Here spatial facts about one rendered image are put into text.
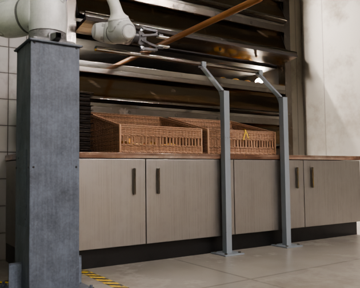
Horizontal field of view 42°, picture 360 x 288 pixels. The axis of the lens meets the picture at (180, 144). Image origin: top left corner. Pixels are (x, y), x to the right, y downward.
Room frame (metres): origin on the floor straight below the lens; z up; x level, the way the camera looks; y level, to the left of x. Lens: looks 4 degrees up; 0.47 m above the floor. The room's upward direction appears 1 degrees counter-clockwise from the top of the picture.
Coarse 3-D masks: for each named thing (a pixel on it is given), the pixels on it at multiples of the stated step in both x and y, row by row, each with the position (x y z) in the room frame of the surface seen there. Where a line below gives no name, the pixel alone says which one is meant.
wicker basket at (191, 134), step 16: (96, 112) 2.87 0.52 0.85; (96, 128) 2.68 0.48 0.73; (112, 128) 2.52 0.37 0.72; (128, 128) 2.47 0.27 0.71; (144, 128) 2.53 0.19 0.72; (160, 128) 2.59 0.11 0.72; (176, 128) 2.65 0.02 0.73; (192, 128) 2.71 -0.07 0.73; (96, 144) 2.70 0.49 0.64; (112, 144) 2.52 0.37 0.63; (128, 144) 2.47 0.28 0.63; (160, 144) 2.59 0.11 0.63; (176, 144) 2.65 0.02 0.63; (192, 144) 2.83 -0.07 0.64
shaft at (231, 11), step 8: (248, 0) 1.92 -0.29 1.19; (256, 0) 1.88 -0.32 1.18; (232, 8) 2.01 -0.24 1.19; (240, 8) 1.97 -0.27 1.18; (216, 16) 2.11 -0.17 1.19; (224, 16) 2.07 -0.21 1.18; (200, 24) 2.22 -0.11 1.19; (208, 24) 2.17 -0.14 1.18; (184, 32) 2.34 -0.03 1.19; (192, 32) 2.30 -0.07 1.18; (168, 40) 2.48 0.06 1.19; (176, 40) 2.44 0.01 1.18; (120, 64) 3.01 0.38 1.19
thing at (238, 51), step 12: (84, 24) 2.77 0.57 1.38; (168, 36) 3.06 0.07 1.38; (192, 36) 3.13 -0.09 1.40; (180, 48) 3.28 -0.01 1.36; (192, 48) 3.30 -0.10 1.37; (204, 48) 3.32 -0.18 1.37; (216, 48) 3.34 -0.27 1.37; (228, 48) 3.36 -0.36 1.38; (240, 48) 3.38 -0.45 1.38; (252, 48) 3.42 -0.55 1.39; (264, 48) 3.49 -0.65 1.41; (252, 60) 3.66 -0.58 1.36; (264, 60) 3.68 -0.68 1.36; (276, 60) 3.71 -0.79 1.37; (288, 60) 3.74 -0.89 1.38
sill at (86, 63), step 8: (80, 64) 2.85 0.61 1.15; (88, 64) 2.88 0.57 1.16; (96, 64) 2.91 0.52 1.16; (104, 64) 2.94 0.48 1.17; (112, 64) 2.97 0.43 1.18; (136, 72) 3.06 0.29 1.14; (144, 72) 3.09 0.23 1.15; (152, 72) 3.13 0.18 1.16; (160, 72) 3.16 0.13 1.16; (168, 72) 3.20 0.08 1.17; (176, 72) 3.23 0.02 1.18; (200, 80) 3.34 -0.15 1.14; (208, 80) 3.38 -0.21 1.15; (224, 80) 3.46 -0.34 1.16; (232, 80) 3.51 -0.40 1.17; (240, 80) 3.55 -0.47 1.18; (280, 88) 3.78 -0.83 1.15
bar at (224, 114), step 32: (192, 64) 2.86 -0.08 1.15; (224, 96) 2.70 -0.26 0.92; (224, 128) 2.70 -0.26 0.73; (224, 160) 2.71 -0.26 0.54; (288, 160) 2.98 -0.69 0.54; (224, 192) 2.71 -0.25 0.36; (288, 192) 2.97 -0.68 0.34; (224, 224) 2.71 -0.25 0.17; (288, 224) 2.97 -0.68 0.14; (224, 256) 2.64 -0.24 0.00
